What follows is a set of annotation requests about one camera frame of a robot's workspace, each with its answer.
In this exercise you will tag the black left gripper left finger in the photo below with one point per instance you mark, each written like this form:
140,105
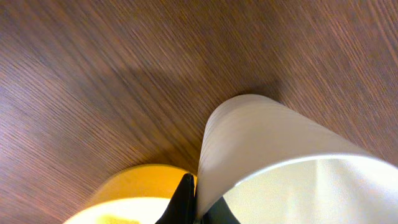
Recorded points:
181,208

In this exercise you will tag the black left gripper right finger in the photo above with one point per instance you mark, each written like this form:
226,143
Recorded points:
219,213

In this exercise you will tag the white plastic cup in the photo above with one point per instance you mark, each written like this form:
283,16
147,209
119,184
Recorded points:
273,165

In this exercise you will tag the yellow small bowl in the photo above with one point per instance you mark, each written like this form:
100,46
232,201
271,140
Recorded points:
136,195

